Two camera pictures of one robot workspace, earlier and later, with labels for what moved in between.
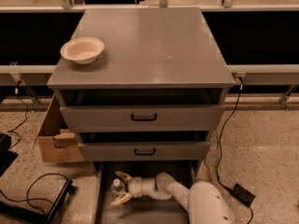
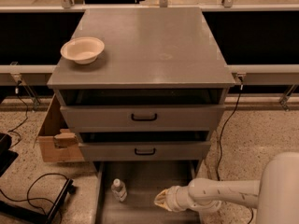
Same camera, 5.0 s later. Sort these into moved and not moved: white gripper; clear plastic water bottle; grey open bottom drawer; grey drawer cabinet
Moved: white gripper
Not moved: grey drawer cabinet; grey open bottom drawer; clear plastic water bottle
